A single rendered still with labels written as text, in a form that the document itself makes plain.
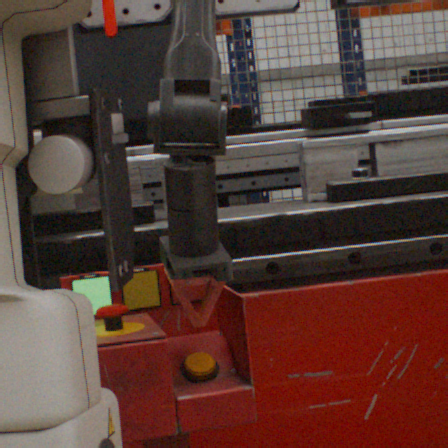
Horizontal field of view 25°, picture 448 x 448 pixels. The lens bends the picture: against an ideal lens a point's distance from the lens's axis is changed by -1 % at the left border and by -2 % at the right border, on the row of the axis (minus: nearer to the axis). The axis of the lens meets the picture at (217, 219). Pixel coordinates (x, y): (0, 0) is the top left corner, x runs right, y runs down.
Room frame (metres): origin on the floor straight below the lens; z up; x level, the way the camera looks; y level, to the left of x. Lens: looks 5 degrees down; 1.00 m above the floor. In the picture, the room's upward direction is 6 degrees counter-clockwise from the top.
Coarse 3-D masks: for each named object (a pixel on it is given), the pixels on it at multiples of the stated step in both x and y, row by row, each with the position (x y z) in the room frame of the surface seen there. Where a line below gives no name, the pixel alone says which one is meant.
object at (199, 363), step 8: (200, 352) 1.21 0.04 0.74; (192, 360) 1.20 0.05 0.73; (200, 360) 1.20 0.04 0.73; (208, 360) 1.20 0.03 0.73; (192, 368) 1.18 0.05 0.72; (200, 368) 1.19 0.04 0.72; (208, 368) 1.19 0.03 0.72; (192, 376) 1.18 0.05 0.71; (200, 376) 1.18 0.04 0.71; (208, 376) 1.19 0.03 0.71
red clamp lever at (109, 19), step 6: (102, 0) 1.48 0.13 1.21; (108, 0) 1.48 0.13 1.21; (102, 6) 1.48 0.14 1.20; (108, 6) 1.48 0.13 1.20; (108, 12) 1.48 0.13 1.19; (114, 12) 1.48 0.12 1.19; (108, 18) 1.48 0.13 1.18; (114, 18) 1.48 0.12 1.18; (108, 24) 1.48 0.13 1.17; (114, 24) 1.48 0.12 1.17; (108, 30) 1.48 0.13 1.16; (114, 30) 1.48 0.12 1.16; (108, 36) 1.49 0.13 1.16
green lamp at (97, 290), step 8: (80, 280) 1.25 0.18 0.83; (88, 280) 1.25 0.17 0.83; (96, 280) 1.25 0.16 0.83; (104, 280) 1.26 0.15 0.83; (80, 288) 1.25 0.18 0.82; (88, 288) 1.25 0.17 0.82; (96, 288) 1.25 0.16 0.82; (104, 288) 1.26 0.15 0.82; (88, 296) 1.25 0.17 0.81; (96, 296) 1.25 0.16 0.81; (104, 296) 1.26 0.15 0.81; (96, 304) 1.25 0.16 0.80; (104, 304) 1.26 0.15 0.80
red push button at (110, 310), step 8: (112, 304) 1.18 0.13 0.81; (120, 304) 1.18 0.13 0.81; (96, 312) 1.17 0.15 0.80; (104, 312) 1.16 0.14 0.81; (112, 312) 1.16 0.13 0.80; (120, 312) 1.16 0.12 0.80; (104, 320) 1.17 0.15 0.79; (112, 320) 1.16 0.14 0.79; (120, 320) 1.17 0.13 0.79; (112, 328) 1.16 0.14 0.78; (120, 328) 1.17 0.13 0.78
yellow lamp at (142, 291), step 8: (144, 272) 1.27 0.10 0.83; (152, 272) 1.27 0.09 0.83; (136, 280) 1.26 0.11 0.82; (144, 280) 1.27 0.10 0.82; (152, 280) 1.27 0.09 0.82; (128, 288) 1.26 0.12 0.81; (136, 288) 1.26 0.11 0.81; (144, 288) 1.27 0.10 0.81; (152, 288) 1.27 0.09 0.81; (128, 296) 1.26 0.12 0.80; (136, 296) 1.26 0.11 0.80; (144, 296) 1.27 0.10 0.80; (152, 296) 1.27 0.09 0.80; (128, 304) 1.26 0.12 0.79; (136, 304) 1.26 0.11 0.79; (144, 304) 1.27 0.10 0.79; (152, 304) 1.27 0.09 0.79
